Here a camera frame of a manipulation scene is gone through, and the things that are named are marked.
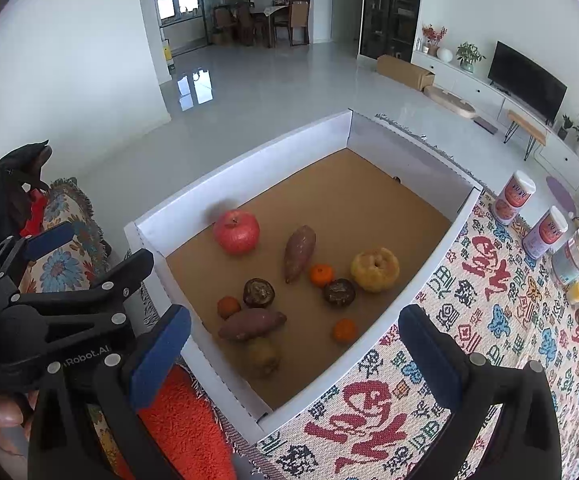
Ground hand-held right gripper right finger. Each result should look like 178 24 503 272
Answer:
398 304 563 480

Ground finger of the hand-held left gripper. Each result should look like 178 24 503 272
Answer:
9 249 155 328
0 222 75 291

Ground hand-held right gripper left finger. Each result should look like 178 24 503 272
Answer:
28 304 192 480

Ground dark orange tangerine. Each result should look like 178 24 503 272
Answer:
218 296 242 320

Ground bright orange tangerine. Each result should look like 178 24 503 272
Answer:
310 264 335 288
332 318 359 344

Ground brown sweet potato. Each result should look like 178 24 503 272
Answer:
218 308 288 343
283 225 317 284

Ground yellow pear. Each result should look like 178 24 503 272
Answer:
350 246 401 293

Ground brownish green round fruit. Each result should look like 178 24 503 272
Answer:
246 336 282 378

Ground dark brown round fruit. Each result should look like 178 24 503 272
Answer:
323 278 357 308
242 278 276 309

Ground red apple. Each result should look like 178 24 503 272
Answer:
213 210 261 256

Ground white cardboard box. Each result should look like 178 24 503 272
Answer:
123 108 484 445

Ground person's left hand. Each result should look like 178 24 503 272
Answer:
0 392 37 456

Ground floral blanket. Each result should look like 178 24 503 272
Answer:
16 177 115 296

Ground printed woven tablecloth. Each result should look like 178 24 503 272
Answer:
216 112 579 480

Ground black garment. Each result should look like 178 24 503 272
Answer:
0 135 52 241

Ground orange fuzzy cushion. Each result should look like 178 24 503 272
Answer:
136 365 237 480

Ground white can lilac label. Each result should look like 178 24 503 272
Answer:
522 206 569 260

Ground clear jar blue label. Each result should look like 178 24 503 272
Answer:
552 227 579 286

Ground white can red label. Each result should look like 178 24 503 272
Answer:
492 170 537 226

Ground lilac oval stool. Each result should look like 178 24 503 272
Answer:
546 176 577 218

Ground wooden bench metal legs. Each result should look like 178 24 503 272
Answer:
505 110 547 161

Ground round wooden board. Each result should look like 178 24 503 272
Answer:
423 85 477 120

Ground white television cabinet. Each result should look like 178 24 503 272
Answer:
412 50 579 191

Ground long cardboard carton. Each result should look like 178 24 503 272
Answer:
376 54 435 92

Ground black television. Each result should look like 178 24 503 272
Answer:
488 41 567 123

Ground green plant in teal pot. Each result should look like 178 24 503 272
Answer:
456 41 486 73

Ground wooden dining table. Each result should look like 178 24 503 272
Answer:
256 4 290 48

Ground wooden dining chair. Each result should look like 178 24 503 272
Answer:
288 0 313 46

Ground red flowers in vase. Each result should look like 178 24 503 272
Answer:
422 24 447 57

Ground black glass cabinet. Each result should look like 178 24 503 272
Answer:
358 0 424 63

